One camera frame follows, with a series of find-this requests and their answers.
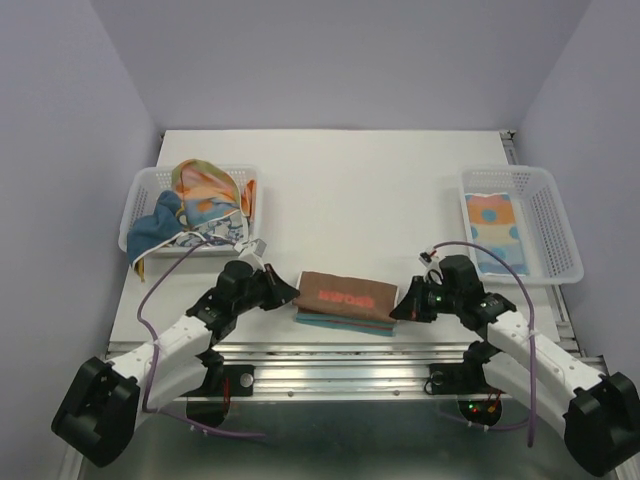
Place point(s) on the left white plastic basket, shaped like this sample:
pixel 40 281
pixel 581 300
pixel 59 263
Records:
pixel 147 186

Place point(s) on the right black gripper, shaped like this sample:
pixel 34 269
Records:
pixel 411 307

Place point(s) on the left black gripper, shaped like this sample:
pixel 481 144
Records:
pixel 278 291

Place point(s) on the orange pastel patterned towel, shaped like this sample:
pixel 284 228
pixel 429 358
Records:
pixel 209 192

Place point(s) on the blue polka dot towel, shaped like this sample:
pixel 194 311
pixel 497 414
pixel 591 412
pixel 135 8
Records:
pixel 493 226

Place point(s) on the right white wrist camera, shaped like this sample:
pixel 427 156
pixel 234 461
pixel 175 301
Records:
pixel 430 262

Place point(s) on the orange brown bear towel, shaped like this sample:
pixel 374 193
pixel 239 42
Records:
pixel 346 303

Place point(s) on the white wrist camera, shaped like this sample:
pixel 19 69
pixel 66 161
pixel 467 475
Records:
pixel 251 252
pixel 430 262

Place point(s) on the white blue print towel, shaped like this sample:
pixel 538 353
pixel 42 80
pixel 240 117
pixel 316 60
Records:
pixel 232 229

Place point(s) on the aluminium mounting rail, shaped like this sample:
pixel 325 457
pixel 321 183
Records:
pixel 289 372

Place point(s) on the right white plastic basket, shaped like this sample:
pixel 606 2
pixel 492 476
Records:
pixel 545 232

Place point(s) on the white plastic basket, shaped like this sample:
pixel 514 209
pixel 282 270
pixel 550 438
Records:
pixel 545 232
pixel 147 186

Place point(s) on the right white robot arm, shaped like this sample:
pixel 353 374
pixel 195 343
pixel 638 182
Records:
pixel 596 415

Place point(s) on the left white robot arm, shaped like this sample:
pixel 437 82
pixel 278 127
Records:
pixel 108 400

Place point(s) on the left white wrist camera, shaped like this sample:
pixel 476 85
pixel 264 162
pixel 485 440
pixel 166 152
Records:
pixel 251 252

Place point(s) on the dark blue towel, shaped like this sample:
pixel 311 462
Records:
pixel 152 231

